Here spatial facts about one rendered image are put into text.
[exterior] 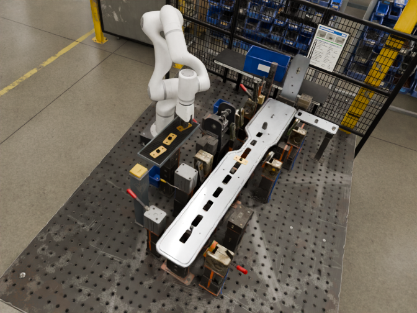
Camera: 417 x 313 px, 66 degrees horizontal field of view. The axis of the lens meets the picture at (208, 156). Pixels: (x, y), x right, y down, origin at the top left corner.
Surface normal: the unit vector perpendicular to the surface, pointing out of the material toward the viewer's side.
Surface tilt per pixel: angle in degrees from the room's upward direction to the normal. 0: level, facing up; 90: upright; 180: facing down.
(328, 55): 90
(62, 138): 0
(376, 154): 0
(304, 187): 0
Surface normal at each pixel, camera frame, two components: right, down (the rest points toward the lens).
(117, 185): 0.11, -0.67
